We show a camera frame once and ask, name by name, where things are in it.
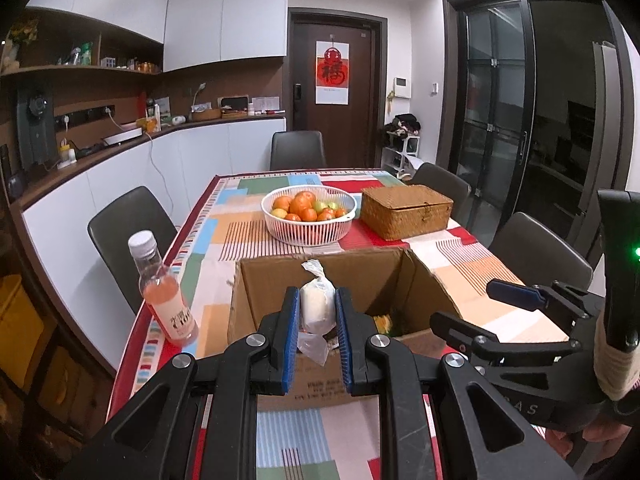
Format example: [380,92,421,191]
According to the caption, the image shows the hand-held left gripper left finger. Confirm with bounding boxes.
[60,286,301,480]

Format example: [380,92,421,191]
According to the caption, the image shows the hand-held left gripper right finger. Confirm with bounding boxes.
[334,287,576,480]

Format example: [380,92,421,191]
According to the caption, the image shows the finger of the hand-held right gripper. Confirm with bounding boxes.
[429,311,586,358]
[486,279,601,333]

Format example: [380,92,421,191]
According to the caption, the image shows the white snack packet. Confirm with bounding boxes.
[297,259,337,367]

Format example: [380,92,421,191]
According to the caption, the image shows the green snack packet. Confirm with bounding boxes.
[372,312,406,338]

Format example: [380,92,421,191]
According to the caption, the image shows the cardboard box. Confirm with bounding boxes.
[227,246,465,411]

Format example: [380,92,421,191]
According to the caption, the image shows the person's right hand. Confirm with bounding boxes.
[542,422,640,461]

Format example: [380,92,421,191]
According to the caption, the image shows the dark grey dining chair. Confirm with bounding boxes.
[270,130,327,172]
[407,162,472,228]
[488,211,594,292]
[87,186,179,315]

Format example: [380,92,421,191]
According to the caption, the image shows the white plastic fruit basket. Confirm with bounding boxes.
[261,186,358,247]

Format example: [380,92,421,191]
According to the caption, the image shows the woven wicker box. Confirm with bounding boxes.
[360,185,455,242]

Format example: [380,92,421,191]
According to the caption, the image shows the pink drink bottle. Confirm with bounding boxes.
[128,230,199,347]

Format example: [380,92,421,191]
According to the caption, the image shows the pile of orange fruits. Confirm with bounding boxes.
[271,191,348,223]

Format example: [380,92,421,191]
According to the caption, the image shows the white shoe rack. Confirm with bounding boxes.
[382,135,420,178]

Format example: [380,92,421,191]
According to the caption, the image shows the white tall panel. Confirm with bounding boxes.
[592,40,623,266]

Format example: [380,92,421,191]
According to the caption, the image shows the black sliding glass door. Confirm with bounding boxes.
[442,0,636,261]

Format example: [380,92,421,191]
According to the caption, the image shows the dark clothes pile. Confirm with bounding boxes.
[385,114,422,137]

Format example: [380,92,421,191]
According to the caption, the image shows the dark brown door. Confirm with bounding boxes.
[287,7,388,170]

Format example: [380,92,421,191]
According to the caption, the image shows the white counter cabinets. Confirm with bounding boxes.
[10,115,287,376]

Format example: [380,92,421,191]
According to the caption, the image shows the white flat tray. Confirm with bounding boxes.
[102,128,145,146]

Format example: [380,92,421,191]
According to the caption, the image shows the black power socket strip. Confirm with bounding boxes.
[54,105,116,128]

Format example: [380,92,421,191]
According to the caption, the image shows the yellow flowers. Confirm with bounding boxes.
[5,17,40,73]

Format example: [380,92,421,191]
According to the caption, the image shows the red wall calendar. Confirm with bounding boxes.
[315,41,350,106]

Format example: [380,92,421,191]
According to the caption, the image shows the white wall cabinets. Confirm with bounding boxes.
[25,0,290,73]

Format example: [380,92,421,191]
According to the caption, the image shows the black wall appliance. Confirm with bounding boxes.
[15,85,56,168]

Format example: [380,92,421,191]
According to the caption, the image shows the wooden wall shelf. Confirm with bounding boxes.
[0,63,163,78]

